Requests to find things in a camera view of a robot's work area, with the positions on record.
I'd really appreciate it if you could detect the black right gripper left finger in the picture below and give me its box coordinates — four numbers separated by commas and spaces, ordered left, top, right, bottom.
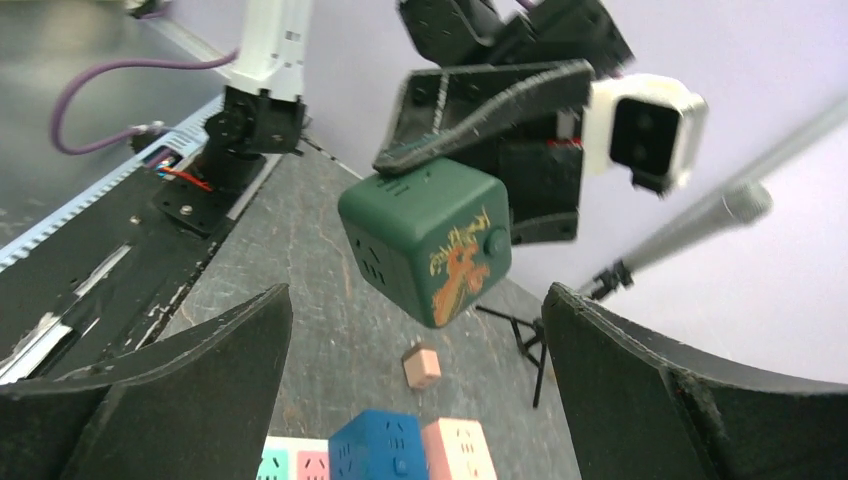
1, 284, 293, 479

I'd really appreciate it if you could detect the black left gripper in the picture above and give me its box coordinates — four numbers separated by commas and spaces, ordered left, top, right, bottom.
373, 1, 632, 245

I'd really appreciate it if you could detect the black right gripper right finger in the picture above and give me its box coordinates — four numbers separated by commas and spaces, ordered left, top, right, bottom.
542, 283, 847, 479

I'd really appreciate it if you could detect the white multicolour power strip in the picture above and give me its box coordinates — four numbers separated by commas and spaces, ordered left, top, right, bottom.
256, 436, 330, 480

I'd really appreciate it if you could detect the dark green socket cube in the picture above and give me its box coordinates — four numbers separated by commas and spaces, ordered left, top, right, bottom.
338, 159, 512, 329

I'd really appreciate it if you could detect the blue cube socket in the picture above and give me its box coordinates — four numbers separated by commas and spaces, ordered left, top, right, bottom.
328, 409, 429, 480

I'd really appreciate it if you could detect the pink cube socket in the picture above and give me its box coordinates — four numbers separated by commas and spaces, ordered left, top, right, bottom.
421, 417, 497, 480

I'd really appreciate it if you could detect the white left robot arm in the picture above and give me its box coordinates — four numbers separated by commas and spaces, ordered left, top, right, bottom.
199, 1, 633, 245

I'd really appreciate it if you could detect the black tripod mic stand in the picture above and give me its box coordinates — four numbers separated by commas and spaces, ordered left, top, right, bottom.
473, 258, 637, 410

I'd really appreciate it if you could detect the small mauve cube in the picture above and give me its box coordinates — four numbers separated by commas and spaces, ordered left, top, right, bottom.
401, 342, 441, 390

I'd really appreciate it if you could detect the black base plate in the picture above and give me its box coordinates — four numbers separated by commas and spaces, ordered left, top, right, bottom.
1, 156, 278, 384

